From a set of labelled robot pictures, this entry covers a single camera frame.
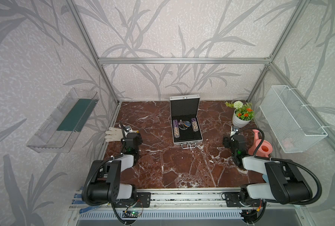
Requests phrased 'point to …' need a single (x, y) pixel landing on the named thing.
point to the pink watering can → (266, 149)
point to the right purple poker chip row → (195, 125)
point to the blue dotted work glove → (85, 209)
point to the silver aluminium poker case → (185, 113)
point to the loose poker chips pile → (184, 125)
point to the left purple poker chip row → (176, 127)
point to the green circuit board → (130, 213)
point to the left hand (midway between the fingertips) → (131, 134)
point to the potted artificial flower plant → (243, 115)
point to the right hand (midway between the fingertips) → (230, 134)
